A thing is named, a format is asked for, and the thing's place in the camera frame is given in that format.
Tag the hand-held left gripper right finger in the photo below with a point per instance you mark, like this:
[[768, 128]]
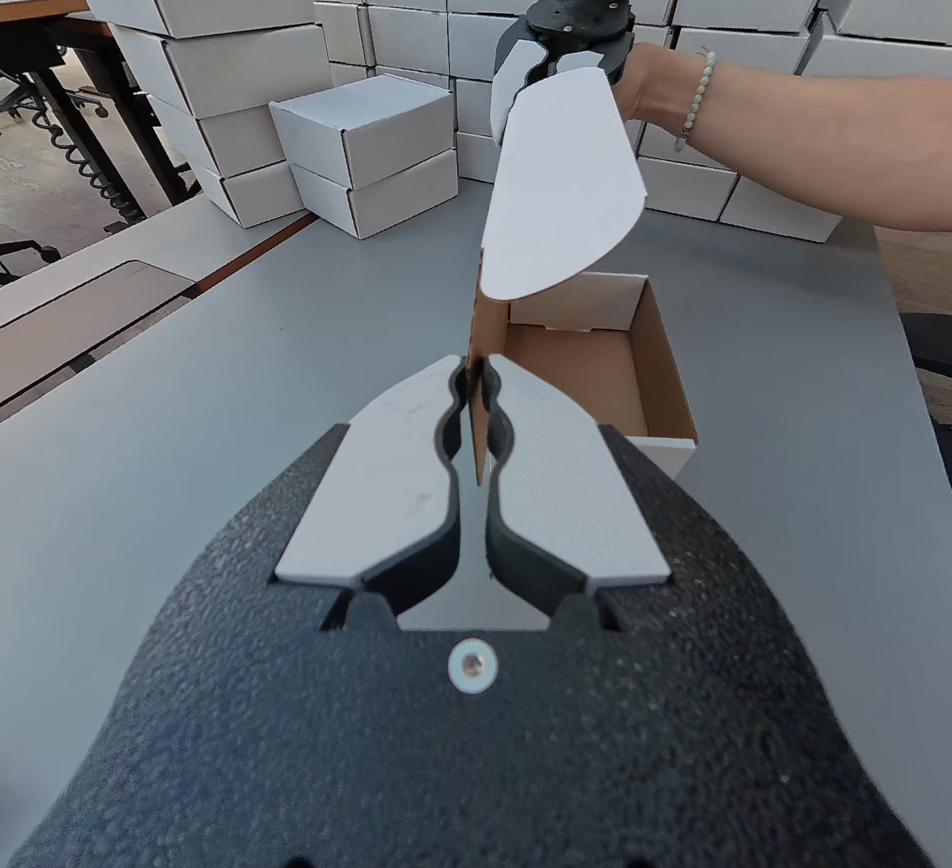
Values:
[[573, 496]]

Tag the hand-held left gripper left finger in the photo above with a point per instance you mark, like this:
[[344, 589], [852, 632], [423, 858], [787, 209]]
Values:
[[372, 481]]

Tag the white cardboard box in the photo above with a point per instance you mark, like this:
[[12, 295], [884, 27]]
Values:
[[558, 199]]

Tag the person's right hand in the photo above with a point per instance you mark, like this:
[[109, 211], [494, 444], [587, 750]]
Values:
[[658, 83]]

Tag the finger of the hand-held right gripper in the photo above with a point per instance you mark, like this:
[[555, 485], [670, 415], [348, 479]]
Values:
[[513, 83], [584, 62]]

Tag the person's right forearm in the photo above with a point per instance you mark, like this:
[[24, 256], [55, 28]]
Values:
[[833, 139]]

